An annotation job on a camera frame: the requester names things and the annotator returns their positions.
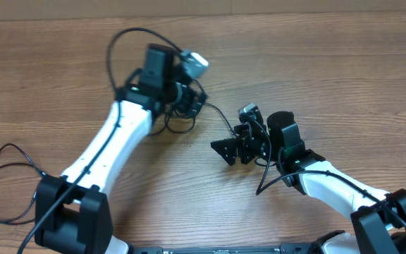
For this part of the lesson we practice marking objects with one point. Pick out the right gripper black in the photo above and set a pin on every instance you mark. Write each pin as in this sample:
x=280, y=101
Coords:
x=243, y=144

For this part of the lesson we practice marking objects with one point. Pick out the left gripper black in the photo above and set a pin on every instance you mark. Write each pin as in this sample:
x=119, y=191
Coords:
x=187, y=102

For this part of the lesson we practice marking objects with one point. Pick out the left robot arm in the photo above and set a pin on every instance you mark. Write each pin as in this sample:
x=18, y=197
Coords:
x=72, y=213

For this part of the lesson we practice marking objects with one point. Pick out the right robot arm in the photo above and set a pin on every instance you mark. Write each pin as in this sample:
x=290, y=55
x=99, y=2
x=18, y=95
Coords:
x=378, y=217

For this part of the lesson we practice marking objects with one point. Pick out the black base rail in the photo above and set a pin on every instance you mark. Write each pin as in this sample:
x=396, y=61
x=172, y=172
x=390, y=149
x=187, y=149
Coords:
x=231, y=249

